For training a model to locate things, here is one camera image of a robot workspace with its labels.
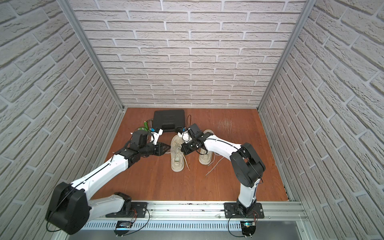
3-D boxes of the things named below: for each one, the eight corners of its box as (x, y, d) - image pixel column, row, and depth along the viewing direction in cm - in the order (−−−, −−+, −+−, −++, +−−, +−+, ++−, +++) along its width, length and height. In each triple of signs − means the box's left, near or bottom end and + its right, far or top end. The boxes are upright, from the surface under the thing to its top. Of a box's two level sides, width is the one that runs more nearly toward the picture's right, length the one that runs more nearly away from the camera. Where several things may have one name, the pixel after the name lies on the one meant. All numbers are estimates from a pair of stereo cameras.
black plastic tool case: (152, 133, 106) (150, 127, 101) (157, 113, 119) (155, 107, 114) (184, 133, 107) (184, 128, 102) (185, 113, 119) (185, 107, 114)
